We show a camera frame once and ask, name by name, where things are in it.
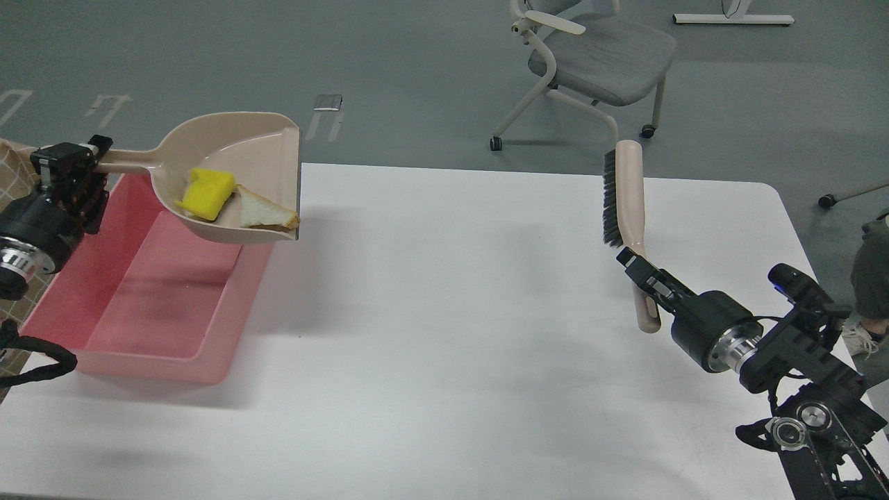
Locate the pink plastic bin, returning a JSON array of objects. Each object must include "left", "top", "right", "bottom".
[{"left": 19, "top": 175, "right": 272, "bottom": 384}]

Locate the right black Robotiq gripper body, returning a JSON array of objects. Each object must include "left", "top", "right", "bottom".
[{"left": 649, "top": 274, "right": 764, "bottom": 373}]

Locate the brown checkered cloth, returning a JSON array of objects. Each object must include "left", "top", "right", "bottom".
[{"left": 1, "top": 139, "right": 47, "bottom": 377}]

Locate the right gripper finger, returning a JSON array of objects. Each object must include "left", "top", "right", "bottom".
[
  {"left": 629, "top": 270, "right": 679, "bottom": 320},
  {"left": 616, "top": 247, "right": 665, "bottom": 292}
]

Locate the white bread slice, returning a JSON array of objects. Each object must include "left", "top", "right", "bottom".
[{"left": 235, "top": 184, "right": 301, "bottom": 232}]

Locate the beige plastic dustpan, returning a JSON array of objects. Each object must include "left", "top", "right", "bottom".
[{"left": 97, "top": 112, "right": 301, "bottom": 246}]

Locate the yellow green sponge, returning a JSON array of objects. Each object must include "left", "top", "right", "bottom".
[{"left": 174, "top": 167, "right": 236, "bottom": 224}]

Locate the white desk base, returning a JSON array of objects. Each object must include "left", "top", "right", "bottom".
[{"left": 672, "top": 1, "right": 796, "bottom": 26}]

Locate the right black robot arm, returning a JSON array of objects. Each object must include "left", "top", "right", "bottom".
[{"left": 617, "top": 247, "right": 887, "bottom": 499}]

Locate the chair leg with caster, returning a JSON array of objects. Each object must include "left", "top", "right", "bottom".
[{"left": 817, "top": 182, "right": 889, "bottom": 210}]

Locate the white sneaker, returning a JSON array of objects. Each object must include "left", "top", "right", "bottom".
[{"left": 842, "top": 317, "right": 888, "bottom": 358}]

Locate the grey office chair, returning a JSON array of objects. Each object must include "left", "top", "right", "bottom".
[{"left": 489, "top": 1, "right": 678, "bottom": 151}]

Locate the beige hand brush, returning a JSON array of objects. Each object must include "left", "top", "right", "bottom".
[{"left": 602, "top": 140, "right": 663, "bottom": 335}]

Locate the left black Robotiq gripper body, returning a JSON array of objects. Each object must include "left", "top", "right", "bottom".
[{"left": 2, "top": 177, "right": 109, "bottom": 273}]

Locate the floor socket plate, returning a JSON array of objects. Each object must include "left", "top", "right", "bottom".
[{"left": 313, "top": 94, "right": 344, "bottom": 112}]

